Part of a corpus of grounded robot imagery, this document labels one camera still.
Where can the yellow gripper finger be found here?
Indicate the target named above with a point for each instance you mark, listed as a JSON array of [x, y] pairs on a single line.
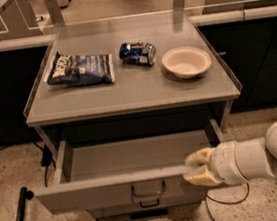
[[200, 157], [202, 176]]

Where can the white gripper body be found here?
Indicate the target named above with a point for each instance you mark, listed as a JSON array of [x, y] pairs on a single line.
[[226, 163]]

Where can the grey top drawer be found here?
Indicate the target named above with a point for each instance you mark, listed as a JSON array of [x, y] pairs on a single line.
[[122, 172]]

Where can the grey drawer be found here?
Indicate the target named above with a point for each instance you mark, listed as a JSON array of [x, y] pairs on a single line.
[[150, 205], [122, 172]]

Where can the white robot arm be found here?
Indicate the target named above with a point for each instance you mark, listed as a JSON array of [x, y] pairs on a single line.
[[256, 158]]

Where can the grey drawer cabinet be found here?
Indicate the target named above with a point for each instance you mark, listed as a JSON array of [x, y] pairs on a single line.
[[143, 101]]

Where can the grey bottom drawer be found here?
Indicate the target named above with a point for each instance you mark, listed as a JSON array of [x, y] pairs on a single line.
[[150, 205]]

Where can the white bowl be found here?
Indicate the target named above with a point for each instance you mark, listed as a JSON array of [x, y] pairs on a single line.
[[186, 62]]

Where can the blue soda can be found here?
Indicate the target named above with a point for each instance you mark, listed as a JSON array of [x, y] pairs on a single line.
[[140, 53]]

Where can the blue chip bag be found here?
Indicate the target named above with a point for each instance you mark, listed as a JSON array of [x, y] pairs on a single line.
[[81, 70]]

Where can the black pole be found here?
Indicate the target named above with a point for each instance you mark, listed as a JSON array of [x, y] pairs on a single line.
[[24, 195]]

